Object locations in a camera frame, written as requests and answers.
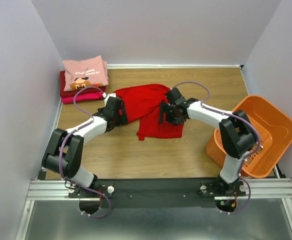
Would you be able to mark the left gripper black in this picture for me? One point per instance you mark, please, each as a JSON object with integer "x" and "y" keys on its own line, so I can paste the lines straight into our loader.
{"x": 122, "y": 113}

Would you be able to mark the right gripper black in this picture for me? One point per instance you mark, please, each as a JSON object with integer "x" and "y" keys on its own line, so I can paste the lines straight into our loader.
{"x": 162, "y": 113}

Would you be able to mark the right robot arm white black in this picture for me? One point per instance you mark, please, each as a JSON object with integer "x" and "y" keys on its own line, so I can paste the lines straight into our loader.
{"x": 238, "y": 136}

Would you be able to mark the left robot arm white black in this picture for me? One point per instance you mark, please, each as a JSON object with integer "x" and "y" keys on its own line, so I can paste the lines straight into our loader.
{"x": 63, "y": 154}

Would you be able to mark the dark red folded t shirt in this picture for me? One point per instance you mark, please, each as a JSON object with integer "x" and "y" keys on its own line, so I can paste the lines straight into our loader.
{"x": 72, "y": 93}

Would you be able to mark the pink folded printed t shirt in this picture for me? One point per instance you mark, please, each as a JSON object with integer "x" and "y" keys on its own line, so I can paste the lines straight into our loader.
{"x": 84, "y": 73}

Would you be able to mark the magenta folded t shirt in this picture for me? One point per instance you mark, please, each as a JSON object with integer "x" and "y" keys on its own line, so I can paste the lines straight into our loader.
{"x": 82, "y": 97}

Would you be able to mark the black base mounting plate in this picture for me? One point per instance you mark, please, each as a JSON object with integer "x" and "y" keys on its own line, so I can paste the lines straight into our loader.
{"x": 156, "y": 193}

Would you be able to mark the orange plastic laundry basket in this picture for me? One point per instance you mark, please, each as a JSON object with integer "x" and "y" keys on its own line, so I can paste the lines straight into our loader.
{"x": 275, "y": 129}

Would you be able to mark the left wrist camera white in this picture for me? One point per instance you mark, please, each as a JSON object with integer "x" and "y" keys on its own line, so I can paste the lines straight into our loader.
{"x": 108, "y": 96}

